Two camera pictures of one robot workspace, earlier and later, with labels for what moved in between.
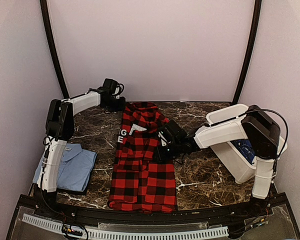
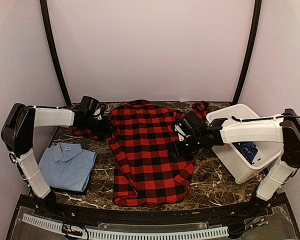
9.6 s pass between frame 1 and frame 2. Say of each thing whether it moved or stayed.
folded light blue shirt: stayed
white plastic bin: stayed
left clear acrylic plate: stayed
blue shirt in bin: stayed
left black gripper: moved
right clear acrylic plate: stayed
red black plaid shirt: moved
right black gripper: moved
